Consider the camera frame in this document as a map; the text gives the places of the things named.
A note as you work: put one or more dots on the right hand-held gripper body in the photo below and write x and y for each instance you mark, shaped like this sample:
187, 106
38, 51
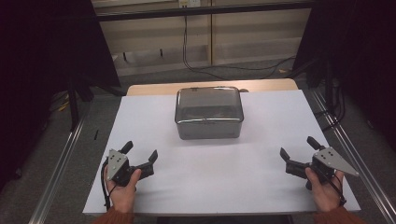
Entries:
330, 158

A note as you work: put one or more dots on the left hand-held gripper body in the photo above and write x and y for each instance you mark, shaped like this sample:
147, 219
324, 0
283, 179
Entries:
116, 161

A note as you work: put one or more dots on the grey storage box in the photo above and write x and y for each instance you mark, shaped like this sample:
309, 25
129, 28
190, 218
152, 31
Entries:
208, 130

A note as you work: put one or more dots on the person's right hand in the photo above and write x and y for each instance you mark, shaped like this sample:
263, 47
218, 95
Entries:
327, 194

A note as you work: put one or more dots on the person's left hand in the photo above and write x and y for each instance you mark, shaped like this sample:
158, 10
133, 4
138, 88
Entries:
123, 197

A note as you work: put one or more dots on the small black floor piece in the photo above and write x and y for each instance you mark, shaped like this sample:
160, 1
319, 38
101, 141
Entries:
96, 134

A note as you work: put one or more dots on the wooden table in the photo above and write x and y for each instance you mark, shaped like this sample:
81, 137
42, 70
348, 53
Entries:
155, 88

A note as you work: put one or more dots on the white table sheet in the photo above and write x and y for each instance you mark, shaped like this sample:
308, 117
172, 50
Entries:
218, 174

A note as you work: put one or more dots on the black metal stand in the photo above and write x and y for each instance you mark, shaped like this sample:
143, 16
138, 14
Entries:
73, 105

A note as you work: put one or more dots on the black stand leg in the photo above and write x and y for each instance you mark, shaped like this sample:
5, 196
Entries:
306, 67

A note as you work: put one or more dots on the small black peg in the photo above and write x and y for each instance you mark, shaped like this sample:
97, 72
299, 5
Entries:
125, 56

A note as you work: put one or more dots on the black curtain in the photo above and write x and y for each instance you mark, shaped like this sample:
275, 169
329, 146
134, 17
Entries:
46, 46
361, 46

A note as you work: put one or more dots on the black horizontal bar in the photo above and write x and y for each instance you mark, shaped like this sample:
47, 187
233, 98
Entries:
202, 11

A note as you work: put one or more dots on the metal floor rail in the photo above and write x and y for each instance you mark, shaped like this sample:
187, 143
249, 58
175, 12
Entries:
358, 155
59, 174

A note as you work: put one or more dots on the white wall socket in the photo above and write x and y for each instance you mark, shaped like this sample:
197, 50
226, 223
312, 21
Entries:
189, 3

